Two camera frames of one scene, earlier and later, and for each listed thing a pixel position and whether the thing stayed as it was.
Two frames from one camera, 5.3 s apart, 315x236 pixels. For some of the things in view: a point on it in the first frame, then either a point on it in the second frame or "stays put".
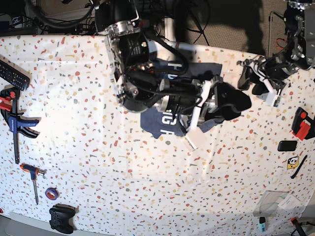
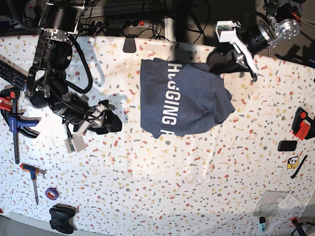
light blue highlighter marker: (262, 224) stays put
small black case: (287, 145) stays put
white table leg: (170, 34) stays put
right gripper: (196, 100) → (111, 122)
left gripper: (273, 68) → (221, 62)
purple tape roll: (52, 193) stays put
